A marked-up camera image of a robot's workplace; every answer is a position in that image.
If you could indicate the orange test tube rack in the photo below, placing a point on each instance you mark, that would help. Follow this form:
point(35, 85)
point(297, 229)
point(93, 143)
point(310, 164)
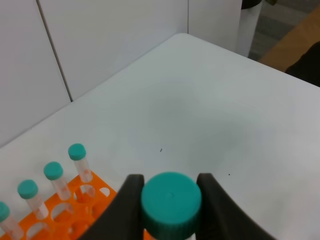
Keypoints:
point(69, 219)

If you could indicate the teal capped handled tube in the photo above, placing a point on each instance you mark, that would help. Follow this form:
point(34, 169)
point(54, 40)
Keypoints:
point(171, 206)

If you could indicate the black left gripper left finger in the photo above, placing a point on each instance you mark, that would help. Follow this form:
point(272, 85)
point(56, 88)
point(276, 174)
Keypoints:
point(122, 219)

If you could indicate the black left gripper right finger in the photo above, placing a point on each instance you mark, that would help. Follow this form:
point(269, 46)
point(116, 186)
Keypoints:
point(221, 218)

